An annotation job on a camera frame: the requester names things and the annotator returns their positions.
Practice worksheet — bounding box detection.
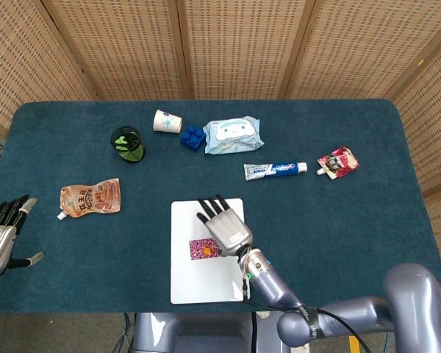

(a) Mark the teal table cloth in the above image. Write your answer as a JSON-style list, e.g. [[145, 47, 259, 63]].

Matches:
[[0, 98, 441, 315]]

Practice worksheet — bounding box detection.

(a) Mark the red pink patterned card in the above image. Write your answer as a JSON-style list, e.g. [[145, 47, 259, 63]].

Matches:
[[188, 238, 221, 261]]

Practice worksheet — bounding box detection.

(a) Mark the grey robot torso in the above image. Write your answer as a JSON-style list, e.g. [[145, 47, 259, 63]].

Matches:
[[132, 312, 291, 353]]

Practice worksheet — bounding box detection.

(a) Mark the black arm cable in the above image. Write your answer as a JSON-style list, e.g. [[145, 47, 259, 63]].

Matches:
[[242, 277, 372, 353]]

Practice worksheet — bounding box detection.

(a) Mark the blue white toothpaste tube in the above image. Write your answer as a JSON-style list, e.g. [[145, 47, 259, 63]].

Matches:
[[243, 161, 309, 182]]

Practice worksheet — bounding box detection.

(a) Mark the red spout drink pouch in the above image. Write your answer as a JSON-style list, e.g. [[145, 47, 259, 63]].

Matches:
[[316, 146, 361, 180]]

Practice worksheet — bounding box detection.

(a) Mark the white paper cup blue flower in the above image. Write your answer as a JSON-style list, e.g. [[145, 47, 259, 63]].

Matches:
[[153, 109, 183, 135]]

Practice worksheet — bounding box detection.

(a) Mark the light blue wet wipes pack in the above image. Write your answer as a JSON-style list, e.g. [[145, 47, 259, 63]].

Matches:
[[202, 115, 265, 155]]

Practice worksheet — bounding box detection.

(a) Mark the blue building block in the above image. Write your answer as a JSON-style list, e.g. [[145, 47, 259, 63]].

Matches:
[[179, 124, 207, 153]]

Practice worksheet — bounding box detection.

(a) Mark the white rectangular board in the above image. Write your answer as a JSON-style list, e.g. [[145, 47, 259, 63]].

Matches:
[[170, 198, 246, 305]]

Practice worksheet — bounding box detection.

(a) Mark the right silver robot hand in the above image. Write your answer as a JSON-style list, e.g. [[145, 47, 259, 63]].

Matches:
[[196, 194, 254, 257]]

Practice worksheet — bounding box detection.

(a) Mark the black mesh pen holder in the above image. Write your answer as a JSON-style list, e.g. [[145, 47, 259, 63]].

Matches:
[[110, 126, 147, 163]]

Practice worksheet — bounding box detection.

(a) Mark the woven bamboo folding screen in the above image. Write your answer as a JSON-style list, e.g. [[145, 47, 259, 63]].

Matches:
[[0, 0, 441, 273]]

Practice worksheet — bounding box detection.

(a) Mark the brown spout drink pouch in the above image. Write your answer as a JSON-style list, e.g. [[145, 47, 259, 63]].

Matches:
[[56, 177, 121, 221]]

